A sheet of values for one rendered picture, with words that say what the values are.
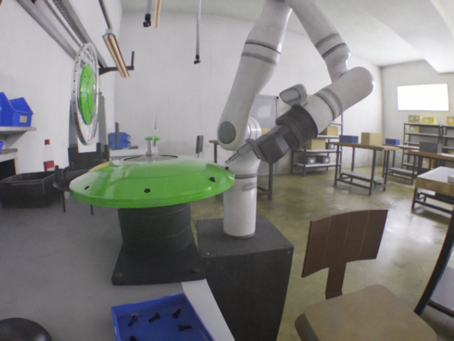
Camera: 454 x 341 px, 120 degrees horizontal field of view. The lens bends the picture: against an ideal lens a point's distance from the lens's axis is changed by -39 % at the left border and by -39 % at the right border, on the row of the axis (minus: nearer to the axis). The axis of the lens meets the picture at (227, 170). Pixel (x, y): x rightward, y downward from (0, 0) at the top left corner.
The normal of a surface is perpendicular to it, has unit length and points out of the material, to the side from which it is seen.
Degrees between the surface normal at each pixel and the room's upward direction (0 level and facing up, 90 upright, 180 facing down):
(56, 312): 0
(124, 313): 90
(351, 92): 94
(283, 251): 90
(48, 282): 0
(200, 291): 0
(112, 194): 25
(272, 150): 90
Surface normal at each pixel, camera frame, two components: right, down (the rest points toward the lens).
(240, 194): -0.03, 0.17
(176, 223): 0.77, 0.11
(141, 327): 0.00, -0.98
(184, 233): 0.92, 0.07
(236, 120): -0.47, 0.16
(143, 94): 0.33, 0.16
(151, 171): 0.11, -0.89
